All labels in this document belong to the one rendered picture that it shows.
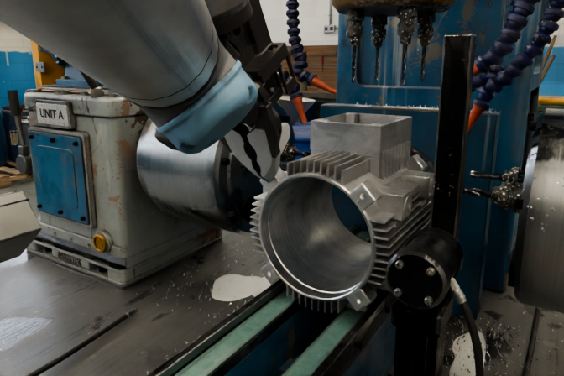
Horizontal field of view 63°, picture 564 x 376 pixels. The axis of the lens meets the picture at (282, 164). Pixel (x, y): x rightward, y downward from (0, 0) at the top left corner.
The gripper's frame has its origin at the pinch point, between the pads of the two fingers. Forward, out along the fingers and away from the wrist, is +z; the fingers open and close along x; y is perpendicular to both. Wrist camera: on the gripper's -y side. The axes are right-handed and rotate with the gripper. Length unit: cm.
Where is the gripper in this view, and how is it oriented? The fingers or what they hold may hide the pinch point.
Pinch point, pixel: (263, 176)
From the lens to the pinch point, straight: 55.2
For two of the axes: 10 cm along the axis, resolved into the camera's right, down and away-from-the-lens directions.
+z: 2.7, 7.5, 6.0
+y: 4.6, -6.5, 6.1
